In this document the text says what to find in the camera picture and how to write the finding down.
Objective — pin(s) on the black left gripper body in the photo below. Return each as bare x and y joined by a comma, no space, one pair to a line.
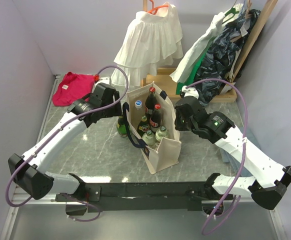
112,111

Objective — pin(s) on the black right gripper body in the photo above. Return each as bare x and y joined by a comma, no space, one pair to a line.
183,124

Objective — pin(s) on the clear glass bottle green cap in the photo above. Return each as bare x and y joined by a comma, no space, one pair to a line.
161,133
149,138

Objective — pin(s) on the small cola bottle red cap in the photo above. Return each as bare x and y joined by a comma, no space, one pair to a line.
156,118

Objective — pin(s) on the clear plastic bottle blue cap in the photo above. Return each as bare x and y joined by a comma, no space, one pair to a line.
139,109

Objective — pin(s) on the green glass bottle gold cap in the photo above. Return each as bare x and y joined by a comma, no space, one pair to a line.
121,127

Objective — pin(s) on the beige canvas tote bag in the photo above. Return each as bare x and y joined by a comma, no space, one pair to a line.
167,152

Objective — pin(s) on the large cola bottle red cap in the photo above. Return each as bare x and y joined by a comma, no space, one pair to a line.
150,102

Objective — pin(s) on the green glass bottle labelled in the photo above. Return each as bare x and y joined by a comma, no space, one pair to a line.
143,126

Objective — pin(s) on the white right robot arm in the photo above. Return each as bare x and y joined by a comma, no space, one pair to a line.
269,180

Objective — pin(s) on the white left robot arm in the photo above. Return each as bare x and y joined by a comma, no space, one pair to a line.
30,170

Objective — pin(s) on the folded pink shirt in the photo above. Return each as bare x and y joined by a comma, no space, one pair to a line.
73,87

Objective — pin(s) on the green garment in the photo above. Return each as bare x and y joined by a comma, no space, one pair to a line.
192,75

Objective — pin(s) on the white shirt on hanger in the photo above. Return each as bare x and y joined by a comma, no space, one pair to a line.
185,66

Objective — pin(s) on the dark blue patterned garment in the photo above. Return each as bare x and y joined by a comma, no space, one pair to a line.
223,52

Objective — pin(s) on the white ruffled dress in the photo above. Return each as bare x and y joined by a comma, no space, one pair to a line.
151,41

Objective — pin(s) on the orange clothes hanger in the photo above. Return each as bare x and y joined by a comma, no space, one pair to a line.
154,9

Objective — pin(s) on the green clothes hanger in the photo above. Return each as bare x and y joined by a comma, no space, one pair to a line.
230,14

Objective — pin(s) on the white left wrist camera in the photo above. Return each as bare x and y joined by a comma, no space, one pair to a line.
102,79

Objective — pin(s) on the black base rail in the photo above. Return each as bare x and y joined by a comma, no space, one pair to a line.
133,196

